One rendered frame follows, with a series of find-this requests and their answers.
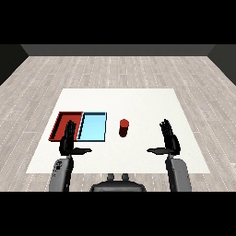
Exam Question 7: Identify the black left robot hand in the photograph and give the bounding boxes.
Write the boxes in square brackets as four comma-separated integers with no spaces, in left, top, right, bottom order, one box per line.
[58,119,93,157]

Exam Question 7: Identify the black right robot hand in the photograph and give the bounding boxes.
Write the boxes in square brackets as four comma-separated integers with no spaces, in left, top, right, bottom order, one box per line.
[146,118,182,157]

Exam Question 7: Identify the red shallow open box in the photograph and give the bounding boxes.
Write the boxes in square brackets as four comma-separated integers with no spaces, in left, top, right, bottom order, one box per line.
[48,111,84,143]

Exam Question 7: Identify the light blue shallow open box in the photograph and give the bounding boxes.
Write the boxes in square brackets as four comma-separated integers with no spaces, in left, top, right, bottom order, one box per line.
[76,112,108,143]

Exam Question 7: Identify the small red can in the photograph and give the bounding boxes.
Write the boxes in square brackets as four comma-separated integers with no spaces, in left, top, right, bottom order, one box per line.
[118,118,130,138]

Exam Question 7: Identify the dark grey robot body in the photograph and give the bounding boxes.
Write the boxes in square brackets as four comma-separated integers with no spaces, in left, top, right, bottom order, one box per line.
[89,173,148,193]

